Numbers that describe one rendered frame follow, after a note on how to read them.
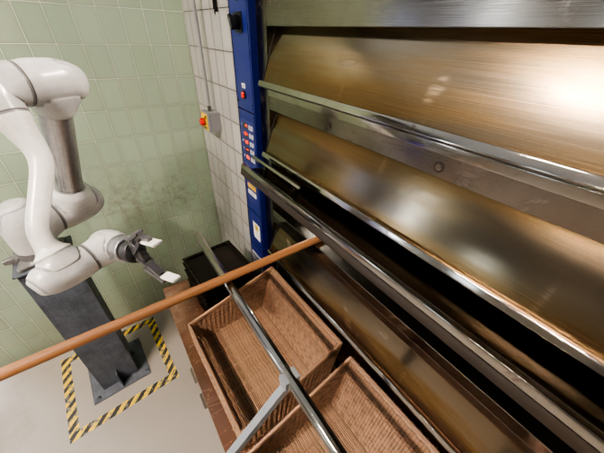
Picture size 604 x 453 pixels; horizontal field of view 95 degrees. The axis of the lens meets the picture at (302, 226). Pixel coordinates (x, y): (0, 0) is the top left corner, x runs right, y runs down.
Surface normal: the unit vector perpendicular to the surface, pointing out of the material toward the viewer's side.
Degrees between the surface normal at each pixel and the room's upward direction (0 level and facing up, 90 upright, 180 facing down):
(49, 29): 90
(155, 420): 0
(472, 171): 90
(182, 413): 0
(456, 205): 70
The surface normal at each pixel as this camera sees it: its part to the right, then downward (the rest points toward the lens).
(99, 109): 0.58, 0.48
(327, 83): -0.76, 0.01
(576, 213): -0.82, 0.31
